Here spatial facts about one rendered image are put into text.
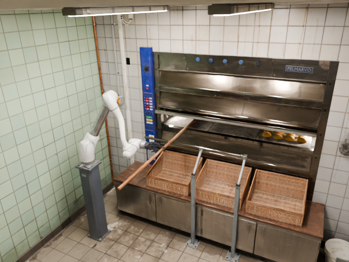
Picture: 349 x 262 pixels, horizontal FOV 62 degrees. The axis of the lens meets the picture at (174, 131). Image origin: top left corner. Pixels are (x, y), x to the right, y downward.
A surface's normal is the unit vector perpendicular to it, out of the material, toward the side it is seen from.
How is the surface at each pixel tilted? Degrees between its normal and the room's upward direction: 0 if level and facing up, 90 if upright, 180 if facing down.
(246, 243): 90
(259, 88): 69
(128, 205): 90
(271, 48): 90
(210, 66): 90
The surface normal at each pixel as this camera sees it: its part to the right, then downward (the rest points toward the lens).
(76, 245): -0.02, -0.92
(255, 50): -0.44, 0.36
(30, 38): 0.90, 0.15
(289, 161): -0.43, 0.03
